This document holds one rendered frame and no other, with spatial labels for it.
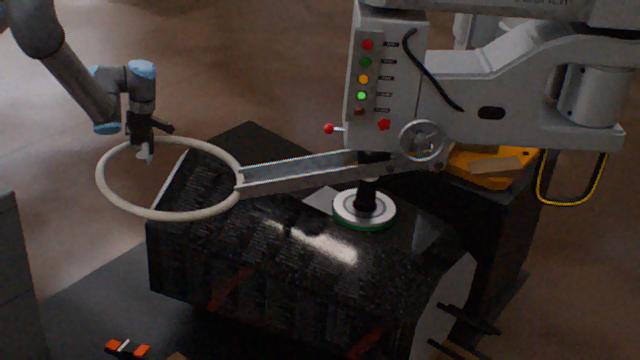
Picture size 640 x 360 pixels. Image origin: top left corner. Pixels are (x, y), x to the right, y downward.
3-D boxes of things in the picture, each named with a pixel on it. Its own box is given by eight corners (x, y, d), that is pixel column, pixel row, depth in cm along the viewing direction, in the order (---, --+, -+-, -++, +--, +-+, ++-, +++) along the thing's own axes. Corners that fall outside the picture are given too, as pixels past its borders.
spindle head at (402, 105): (447, 131, 229) (473, 1, 205) (459, 165, 211) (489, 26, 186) (340, 124, 227) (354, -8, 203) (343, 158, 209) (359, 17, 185)
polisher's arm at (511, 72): (589, 151, 232) (635, 13, 206) (614, 188, 213) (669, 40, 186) (376, 138, 229) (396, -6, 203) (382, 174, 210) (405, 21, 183)
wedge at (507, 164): (514, 166, 276) (517, 155, 273) (521, 179, 268) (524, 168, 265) (466, 163, 275) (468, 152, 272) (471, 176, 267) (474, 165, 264)
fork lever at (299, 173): (440, 140, 229) (439, 127, 227) (450, 170, 213) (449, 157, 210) (242, 174, 237) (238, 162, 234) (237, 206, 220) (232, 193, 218)
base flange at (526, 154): (446, 112, 322) (448, 103, 319) (545, 148, 299) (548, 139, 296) (393, 150, 288) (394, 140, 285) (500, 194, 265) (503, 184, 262)
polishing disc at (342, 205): (383, 189, 244) (384, 186, 243) (404, 224, 227) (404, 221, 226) (326, 193, 239) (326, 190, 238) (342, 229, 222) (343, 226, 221)
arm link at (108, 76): (87, 91, 214) (127, 91, 218) (86, 59, 218) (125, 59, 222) (88, 104, 223) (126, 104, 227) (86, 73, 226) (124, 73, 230)
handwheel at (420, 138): (437, 150, 212) (446, 107, 204) (443, 167, 204) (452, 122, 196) (390, 147, 212) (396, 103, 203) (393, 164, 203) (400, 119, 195)
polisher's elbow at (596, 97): (544, 102, 219) (560, 44, 208) (596, 100, 223) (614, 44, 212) (575, 130, 203) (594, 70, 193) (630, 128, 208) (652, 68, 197)
